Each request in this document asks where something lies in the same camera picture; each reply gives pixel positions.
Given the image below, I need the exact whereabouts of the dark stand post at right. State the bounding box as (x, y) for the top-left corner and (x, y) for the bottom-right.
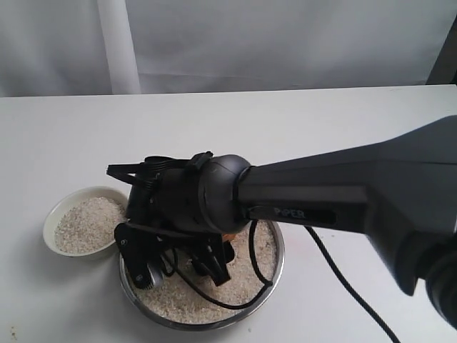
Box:
(423, 1), (456, 85)

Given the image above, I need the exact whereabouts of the large steel rice tray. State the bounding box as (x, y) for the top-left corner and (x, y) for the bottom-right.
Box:
(119, 221), (285, 332)

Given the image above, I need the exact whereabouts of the small white ceramic bowl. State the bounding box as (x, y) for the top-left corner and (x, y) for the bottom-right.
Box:
(43, 187), (127, 259)

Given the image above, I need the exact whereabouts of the white backdrop curtain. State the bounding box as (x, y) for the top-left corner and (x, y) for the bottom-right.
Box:
(1, 1), (456, 96)

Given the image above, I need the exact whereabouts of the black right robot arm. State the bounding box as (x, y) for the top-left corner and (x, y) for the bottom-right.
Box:
(108, 116), (456, 325)

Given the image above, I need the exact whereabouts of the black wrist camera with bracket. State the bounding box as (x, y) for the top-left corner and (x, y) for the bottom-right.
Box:
(114, 223), (164, 289)

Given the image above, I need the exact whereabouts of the brown wooden cup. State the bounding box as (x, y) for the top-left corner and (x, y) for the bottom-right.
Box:
(222, 234), (236, 242)

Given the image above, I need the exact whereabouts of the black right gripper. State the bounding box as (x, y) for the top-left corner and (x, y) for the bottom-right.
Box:
(124, 167), (235, 286)

